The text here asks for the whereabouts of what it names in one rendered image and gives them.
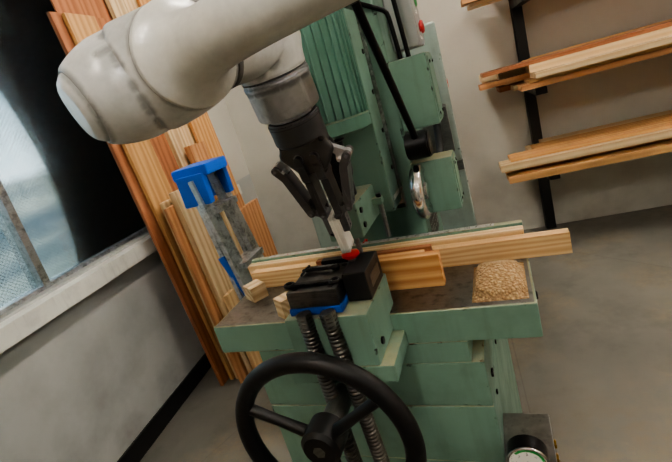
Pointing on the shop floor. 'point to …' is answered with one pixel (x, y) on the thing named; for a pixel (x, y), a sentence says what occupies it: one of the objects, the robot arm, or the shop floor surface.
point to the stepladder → (218, 181)
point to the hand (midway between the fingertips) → (341, 230)
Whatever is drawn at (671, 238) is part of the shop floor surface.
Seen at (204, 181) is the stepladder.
